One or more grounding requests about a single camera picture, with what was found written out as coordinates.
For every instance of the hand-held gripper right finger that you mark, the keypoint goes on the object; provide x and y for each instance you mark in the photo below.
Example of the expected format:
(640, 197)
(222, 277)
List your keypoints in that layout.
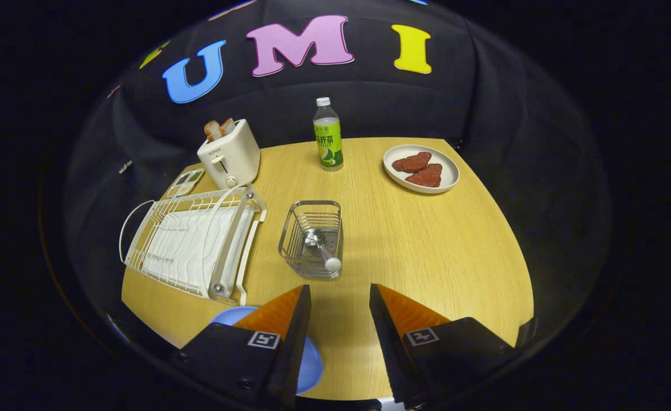
(389, 348)

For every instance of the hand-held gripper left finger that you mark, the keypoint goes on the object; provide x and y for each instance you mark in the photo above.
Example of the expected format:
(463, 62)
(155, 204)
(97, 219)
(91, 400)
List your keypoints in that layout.
(292, 348)

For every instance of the blue plate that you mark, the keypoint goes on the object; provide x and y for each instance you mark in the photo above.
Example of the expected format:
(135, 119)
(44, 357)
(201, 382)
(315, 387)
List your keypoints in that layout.
(311, 365)

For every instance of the silver metal spoon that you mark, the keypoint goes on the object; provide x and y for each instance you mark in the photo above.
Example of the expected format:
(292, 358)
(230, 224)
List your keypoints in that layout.
(327, 257)

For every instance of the white plate with meat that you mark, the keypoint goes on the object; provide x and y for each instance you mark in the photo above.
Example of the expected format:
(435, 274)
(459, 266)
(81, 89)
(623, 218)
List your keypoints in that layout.
(447, 177)

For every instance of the red meat slice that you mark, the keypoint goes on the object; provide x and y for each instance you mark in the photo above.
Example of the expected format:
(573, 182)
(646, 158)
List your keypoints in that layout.
(412, 162)
(425, 176)

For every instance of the white divided snack tray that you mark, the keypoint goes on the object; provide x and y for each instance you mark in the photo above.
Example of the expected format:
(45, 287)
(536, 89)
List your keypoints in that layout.
(184, 184)

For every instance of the white toaster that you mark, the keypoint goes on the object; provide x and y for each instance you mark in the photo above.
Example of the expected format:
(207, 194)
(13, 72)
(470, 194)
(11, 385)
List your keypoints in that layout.
(238, 157)

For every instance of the green label drink bottle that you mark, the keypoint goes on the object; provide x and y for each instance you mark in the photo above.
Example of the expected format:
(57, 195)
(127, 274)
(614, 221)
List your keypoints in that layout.
(328, 142)

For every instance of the brown toast slice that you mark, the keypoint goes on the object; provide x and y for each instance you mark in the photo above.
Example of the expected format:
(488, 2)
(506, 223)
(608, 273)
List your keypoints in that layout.
(213, 131)
(228, 125)

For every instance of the black backdrop cloth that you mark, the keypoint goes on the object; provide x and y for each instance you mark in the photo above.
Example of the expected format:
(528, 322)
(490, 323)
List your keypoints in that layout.
(381, 103)

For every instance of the silver metal clip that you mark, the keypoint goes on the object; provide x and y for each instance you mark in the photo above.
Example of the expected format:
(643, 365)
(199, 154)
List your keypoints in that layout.
(125, 166)

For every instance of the reddish brown clip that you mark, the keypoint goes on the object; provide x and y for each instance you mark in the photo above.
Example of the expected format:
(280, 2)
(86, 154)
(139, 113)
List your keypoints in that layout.
(113, 91)

